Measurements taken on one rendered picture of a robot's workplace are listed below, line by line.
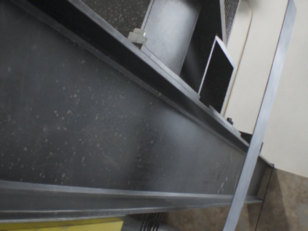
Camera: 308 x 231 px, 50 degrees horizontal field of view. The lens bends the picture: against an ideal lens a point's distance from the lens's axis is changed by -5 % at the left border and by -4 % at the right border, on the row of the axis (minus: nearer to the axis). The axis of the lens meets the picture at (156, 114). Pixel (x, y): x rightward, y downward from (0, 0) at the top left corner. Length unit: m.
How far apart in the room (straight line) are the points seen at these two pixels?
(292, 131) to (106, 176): 2.15
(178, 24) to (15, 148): 0.41
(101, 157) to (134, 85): 0.15
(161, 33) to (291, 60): 2.22
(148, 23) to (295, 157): 2.14
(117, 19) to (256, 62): 2.28
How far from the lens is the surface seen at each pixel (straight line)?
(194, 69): 0.90
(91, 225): 0.50
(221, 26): 0.88
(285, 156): 2.64
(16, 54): 0.42
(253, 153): 0.95
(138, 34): 0.53
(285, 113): 2.69
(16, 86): 0.43
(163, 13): 0.65
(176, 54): 0.72
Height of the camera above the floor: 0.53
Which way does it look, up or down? 5 degrees up
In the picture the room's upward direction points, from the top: 18 degrees clockwise
